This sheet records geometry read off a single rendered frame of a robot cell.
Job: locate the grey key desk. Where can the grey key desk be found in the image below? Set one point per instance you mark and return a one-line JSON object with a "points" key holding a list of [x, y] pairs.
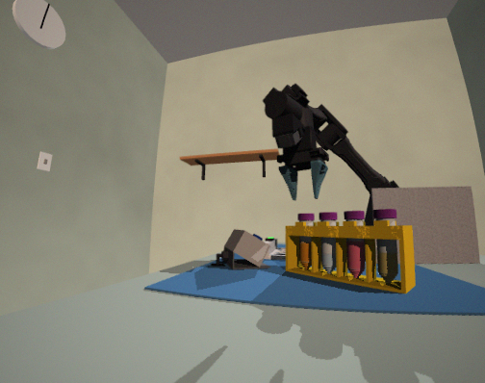
{"points": [[250, 247]]}

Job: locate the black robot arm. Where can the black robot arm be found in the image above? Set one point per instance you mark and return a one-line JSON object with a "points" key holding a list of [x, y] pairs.
{"points": [[287, 131]]}

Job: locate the purple screw cap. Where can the purple screw cap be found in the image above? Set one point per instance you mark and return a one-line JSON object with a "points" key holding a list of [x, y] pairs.
{"points": [[354, 215], [384, 213], [327, 216], [306, 217]]}

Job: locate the blue flat mat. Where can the blue flat mat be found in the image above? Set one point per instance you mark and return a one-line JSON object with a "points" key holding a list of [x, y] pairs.
{"points": [[434, 294]]}

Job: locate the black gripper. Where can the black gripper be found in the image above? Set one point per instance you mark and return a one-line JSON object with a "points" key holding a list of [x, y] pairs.
{"points": [[303, 160]]}

